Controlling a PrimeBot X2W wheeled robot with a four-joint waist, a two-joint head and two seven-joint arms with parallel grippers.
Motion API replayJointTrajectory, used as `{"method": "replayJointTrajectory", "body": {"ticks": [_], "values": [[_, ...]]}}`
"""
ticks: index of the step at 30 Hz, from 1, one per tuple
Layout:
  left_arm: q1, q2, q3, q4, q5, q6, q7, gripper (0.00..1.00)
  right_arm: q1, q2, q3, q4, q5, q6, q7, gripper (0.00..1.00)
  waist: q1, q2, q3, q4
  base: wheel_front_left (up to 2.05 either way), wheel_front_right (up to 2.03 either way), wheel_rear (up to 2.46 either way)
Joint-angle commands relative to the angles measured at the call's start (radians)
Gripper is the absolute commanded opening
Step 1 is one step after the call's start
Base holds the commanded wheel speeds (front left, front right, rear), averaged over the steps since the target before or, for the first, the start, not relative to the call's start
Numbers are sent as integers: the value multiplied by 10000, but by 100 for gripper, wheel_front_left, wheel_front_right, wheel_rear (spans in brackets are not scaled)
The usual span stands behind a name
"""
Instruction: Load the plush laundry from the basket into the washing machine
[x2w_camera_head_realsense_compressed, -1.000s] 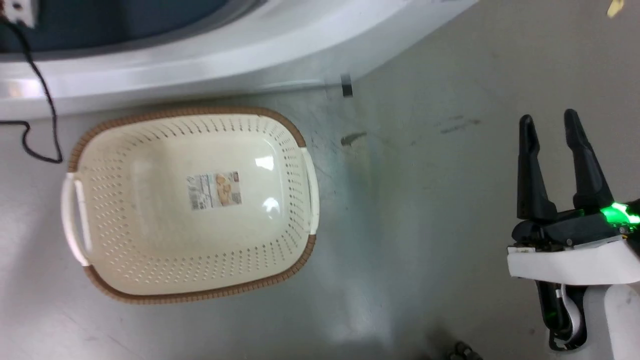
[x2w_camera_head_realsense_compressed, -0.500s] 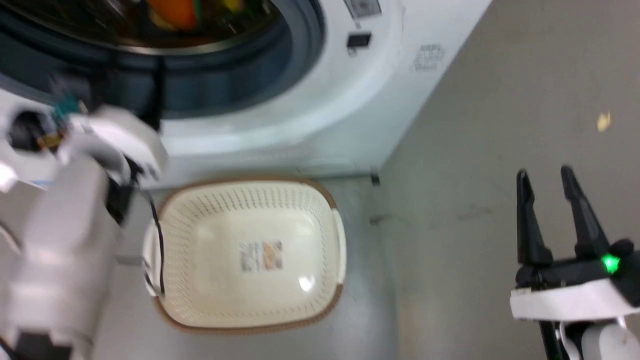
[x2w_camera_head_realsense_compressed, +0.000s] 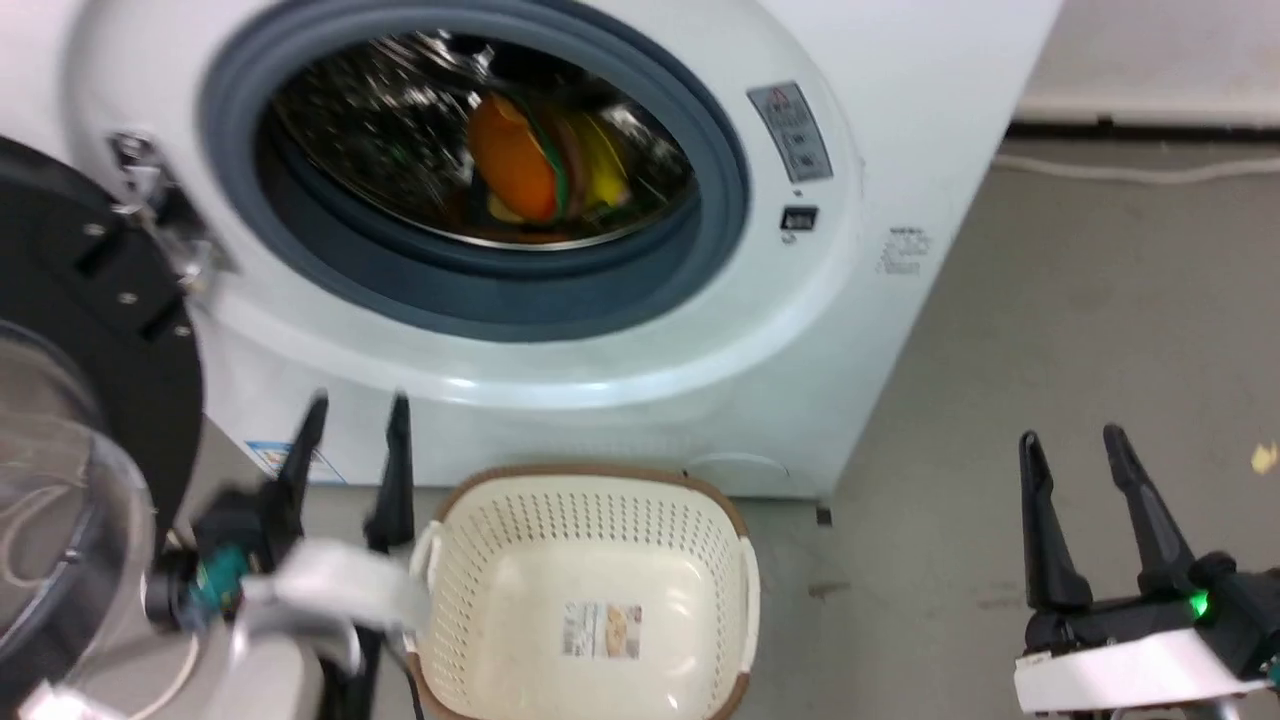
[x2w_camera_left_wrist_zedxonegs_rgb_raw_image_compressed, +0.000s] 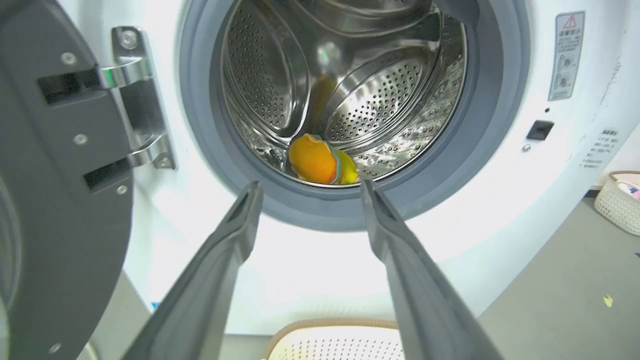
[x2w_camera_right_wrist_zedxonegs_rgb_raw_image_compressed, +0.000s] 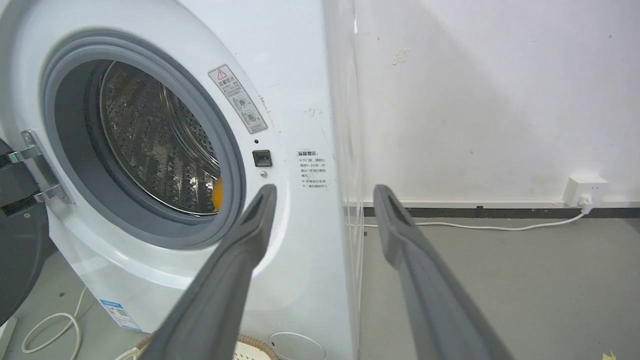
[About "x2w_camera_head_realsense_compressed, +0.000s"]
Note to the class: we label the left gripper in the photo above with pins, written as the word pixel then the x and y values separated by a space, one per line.
pixel 330 585

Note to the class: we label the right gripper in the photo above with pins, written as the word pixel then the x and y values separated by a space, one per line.
pixel 1130 665

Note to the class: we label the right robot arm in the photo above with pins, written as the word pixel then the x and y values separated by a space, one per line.
pixel 1272 630

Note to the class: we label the cream perforated laundry basket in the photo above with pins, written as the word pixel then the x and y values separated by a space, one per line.
pixel 590 560

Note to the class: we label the paper basket label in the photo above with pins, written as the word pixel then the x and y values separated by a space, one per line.
pixel 602 631

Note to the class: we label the white front-load washing machine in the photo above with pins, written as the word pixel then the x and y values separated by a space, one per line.
pixel 700 400

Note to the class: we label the blue white label sticker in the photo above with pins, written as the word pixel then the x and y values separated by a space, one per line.
pixel 268 458

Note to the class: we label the yellow floor scrap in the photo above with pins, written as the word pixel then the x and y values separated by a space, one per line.
pixel 1265 458

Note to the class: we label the grey rubber door gasket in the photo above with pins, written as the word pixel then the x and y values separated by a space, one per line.
pixel 450 300

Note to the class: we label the black round glass washer door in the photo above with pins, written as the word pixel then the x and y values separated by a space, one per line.
pixel 120 340

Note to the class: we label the metal door hinge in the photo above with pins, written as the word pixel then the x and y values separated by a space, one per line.
pixel 160 205

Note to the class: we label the steel washer drum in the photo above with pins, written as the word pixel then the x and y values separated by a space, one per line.
pixel 380 130

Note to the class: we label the colourful clothes in drum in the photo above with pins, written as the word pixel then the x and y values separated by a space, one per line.
pixel 512 155

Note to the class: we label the round drain filter cover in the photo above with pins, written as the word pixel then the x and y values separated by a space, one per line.
pixel 738 472

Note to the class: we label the grey warning sticker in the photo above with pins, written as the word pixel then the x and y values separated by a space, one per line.
pixel 792 132

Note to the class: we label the white wall baseboard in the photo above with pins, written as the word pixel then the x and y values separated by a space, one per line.
pixel 1150 108

